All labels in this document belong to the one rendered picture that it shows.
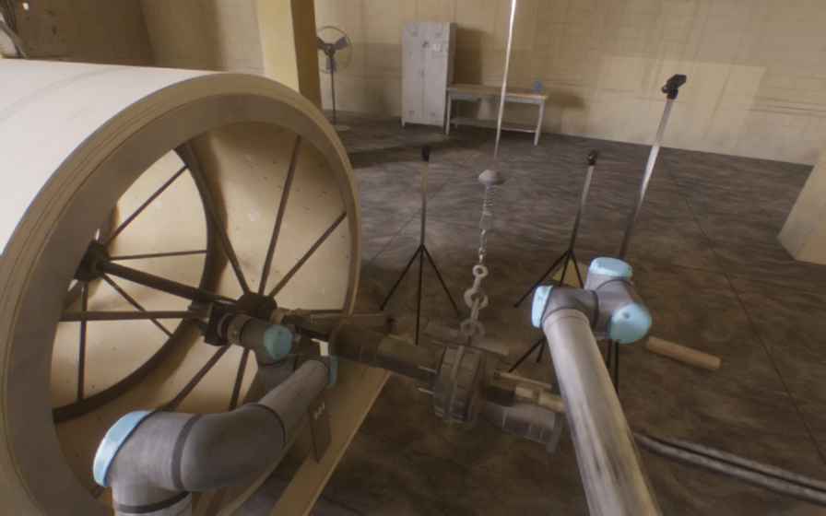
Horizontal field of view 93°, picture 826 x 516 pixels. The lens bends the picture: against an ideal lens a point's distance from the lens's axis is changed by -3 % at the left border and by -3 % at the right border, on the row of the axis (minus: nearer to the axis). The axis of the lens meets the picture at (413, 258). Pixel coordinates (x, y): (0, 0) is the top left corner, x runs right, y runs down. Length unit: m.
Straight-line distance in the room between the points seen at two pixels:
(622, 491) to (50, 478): 1.20
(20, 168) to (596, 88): 8.61
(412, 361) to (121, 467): 0.82
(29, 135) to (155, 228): 2.03
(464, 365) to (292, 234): 1.50
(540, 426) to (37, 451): 1.26
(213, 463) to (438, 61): 8.05
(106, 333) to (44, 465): 1.96
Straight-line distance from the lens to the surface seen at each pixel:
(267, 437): 0.78
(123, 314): 1.27
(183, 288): 1.87
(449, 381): 1.21
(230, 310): 1.34
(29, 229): 1.09
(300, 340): 1.58
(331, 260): 2.34
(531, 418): 1.35
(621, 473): 0.64
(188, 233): 3.01
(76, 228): 1.13
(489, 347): 1.23
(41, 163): 1.15
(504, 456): 2.33
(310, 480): 2.01
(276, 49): 5.75
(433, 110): 8.54
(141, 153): 1.19
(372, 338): 1.38
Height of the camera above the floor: 1.89
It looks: 30 degrees down
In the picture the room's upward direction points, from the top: 2 degrees clockwise
